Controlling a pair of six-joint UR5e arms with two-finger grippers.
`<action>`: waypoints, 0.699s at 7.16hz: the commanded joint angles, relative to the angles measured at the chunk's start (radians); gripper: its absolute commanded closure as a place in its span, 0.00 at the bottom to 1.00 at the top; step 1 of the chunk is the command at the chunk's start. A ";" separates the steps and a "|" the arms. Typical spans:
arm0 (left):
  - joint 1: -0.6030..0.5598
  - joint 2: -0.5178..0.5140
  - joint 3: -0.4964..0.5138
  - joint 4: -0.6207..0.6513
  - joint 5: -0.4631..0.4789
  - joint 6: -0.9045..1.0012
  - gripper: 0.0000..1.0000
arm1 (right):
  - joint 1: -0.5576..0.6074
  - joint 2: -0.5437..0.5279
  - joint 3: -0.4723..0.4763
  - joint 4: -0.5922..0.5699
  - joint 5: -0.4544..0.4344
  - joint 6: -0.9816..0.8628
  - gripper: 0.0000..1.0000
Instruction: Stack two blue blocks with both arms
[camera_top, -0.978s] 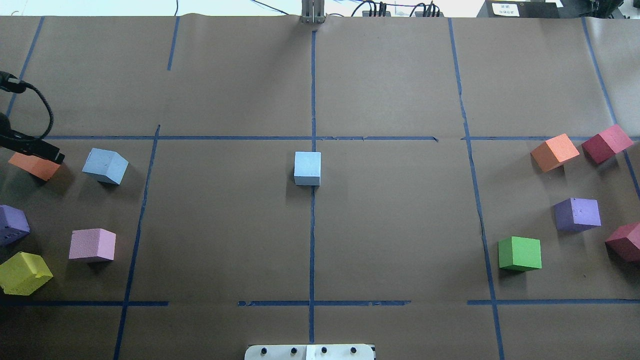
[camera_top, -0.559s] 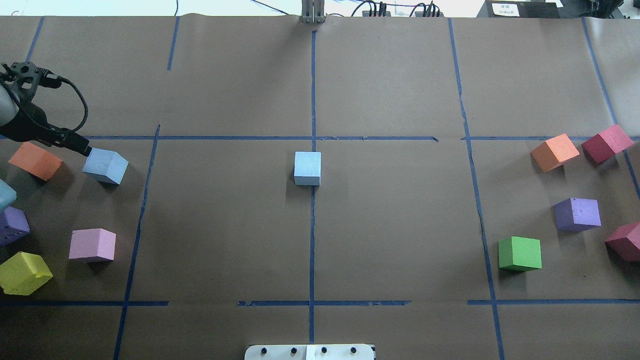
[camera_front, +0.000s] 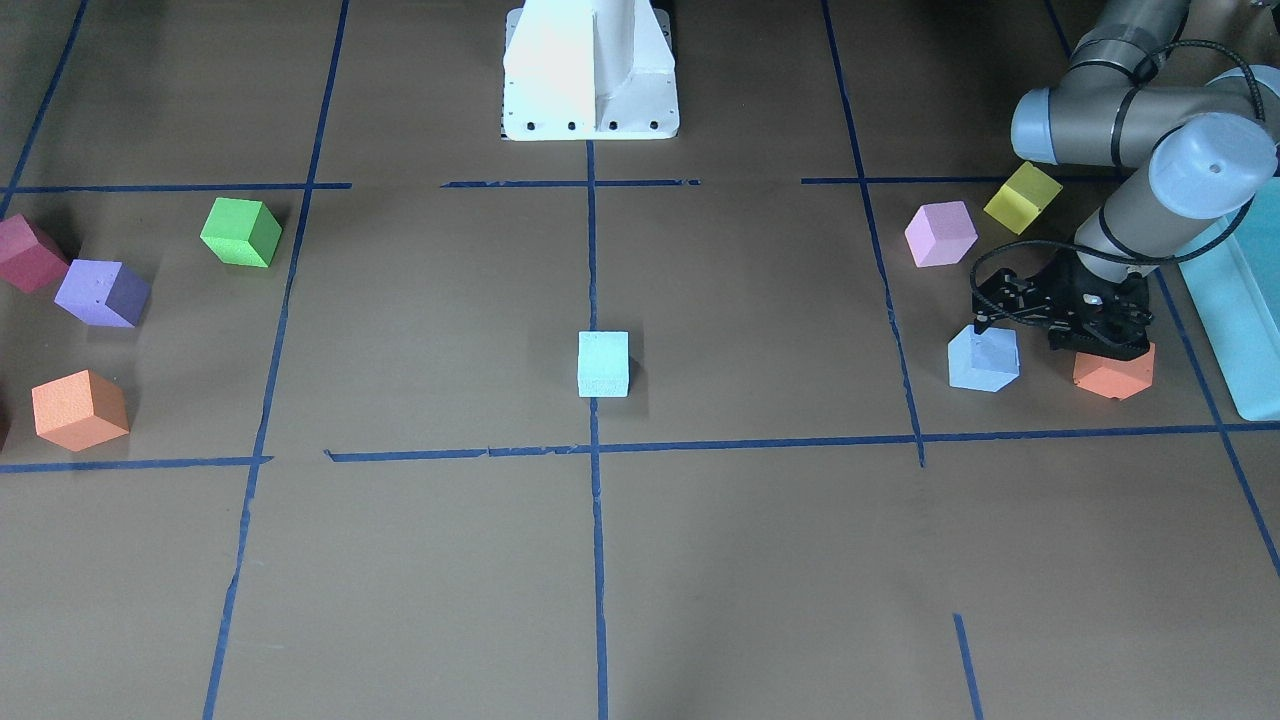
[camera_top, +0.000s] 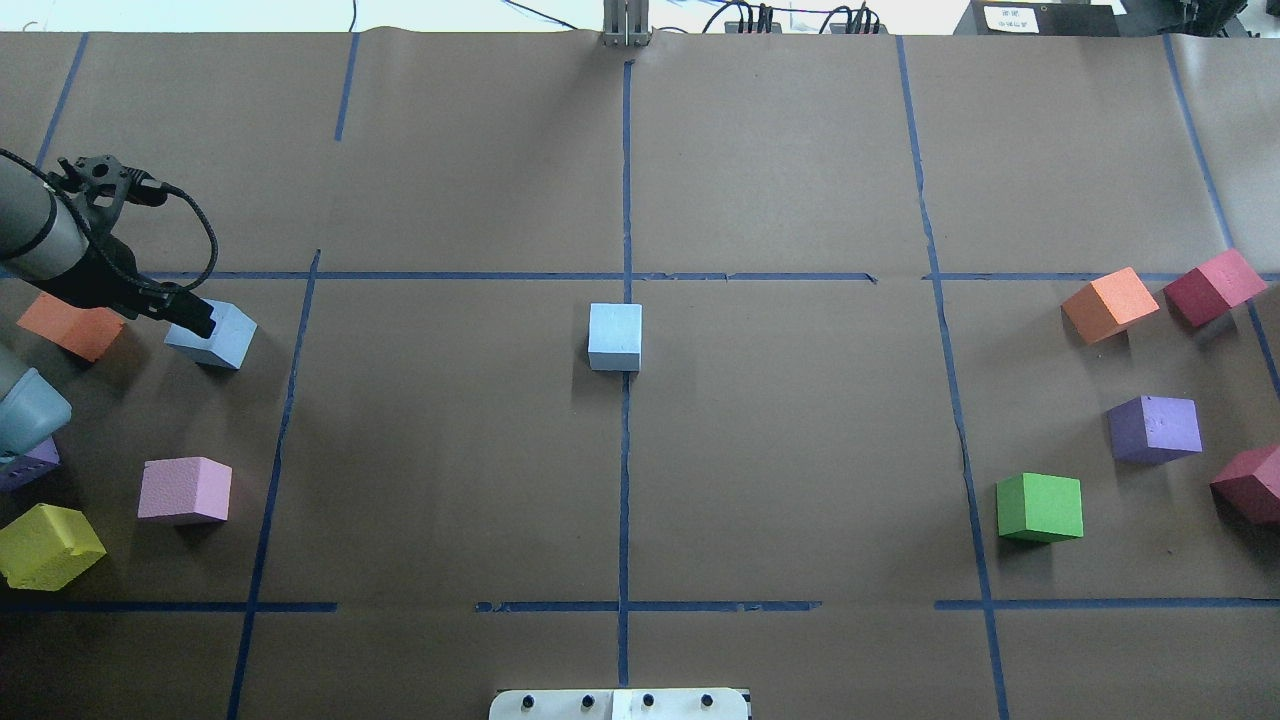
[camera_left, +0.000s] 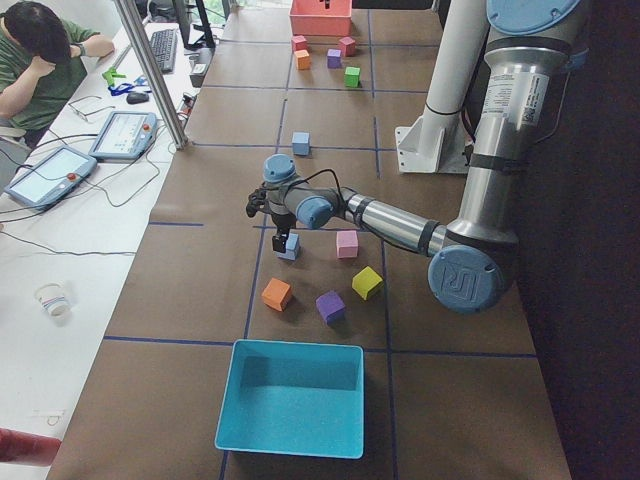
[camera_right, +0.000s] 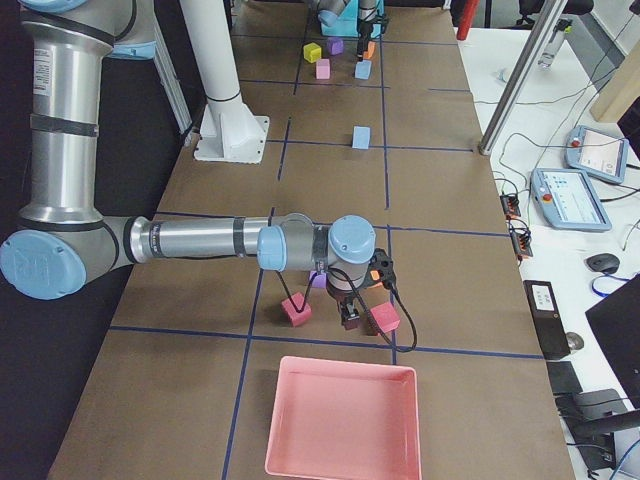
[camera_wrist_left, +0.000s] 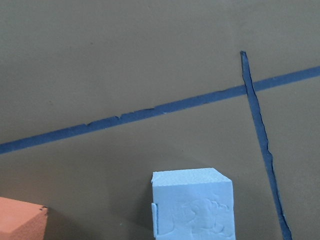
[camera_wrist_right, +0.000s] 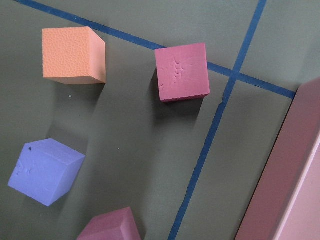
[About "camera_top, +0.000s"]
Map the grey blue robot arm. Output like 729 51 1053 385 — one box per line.
1 151 219 361

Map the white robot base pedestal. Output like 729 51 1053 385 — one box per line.
488 687 753 719

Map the green foam block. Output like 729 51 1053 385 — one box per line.
995 471 1085 543

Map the orange block near red bin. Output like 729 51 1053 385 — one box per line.
1061 266 1160 345

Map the aluminium frame post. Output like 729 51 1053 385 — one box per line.
600 0 653 47

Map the purple block near blue bin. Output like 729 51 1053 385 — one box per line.
1 437 61 493

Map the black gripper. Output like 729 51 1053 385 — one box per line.
44 155 216 340

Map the dark red foam block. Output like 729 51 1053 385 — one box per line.
1164 249 1267 328
1210 445 1279 527

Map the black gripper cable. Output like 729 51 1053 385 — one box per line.
128 181 220 299

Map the light blue foam block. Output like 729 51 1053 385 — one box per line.
588 304 643 372
164 300 259 372

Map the orange block near blue bin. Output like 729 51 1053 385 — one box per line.
17 293 125 363

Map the yellow foam block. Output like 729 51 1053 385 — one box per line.
1 503 108 592

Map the purple block near red bin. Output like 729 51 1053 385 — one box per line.
1105 395 1204 465

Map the pink foam block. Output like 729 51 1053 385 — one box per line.
136 457 233 525

